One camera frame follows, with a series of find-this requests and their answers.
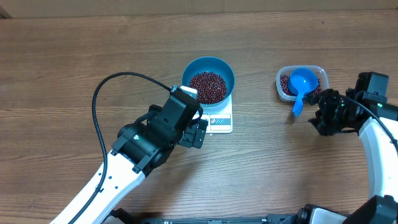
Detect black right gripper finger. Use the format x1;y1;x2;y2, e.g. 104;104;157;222
307;89;340;106
308;118;329;136

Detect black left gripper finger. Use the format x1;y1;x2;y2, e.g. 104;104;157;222
179;124;199;148
192;119;208;149

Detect blue plastic measuring scoop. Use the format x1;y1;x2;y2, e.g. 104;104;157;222
288;68;318;116

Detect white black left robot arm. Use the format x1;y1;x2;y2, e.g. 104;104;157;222
52;105;173;224

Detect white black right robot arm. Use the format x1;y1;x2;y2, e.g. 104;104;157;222
295;89;397;223

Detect white digital kitchen scale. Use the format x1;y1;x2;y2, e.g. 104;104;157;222
201;95;233;134

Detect red beans in bowl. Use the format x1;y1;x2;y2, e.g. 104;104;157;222
189;71;227;105

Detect teal bowl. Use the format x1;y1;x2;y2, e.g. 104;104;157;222
182;56;236;100

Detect red beans in container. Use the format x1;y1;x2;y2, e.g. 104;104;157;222
280;74;322;96

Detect clear plastic bean container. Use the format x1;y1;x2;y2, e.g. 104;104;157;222
275;65;330;102

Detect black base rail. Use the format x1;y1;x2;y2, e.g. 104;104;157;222
105;203;354;224

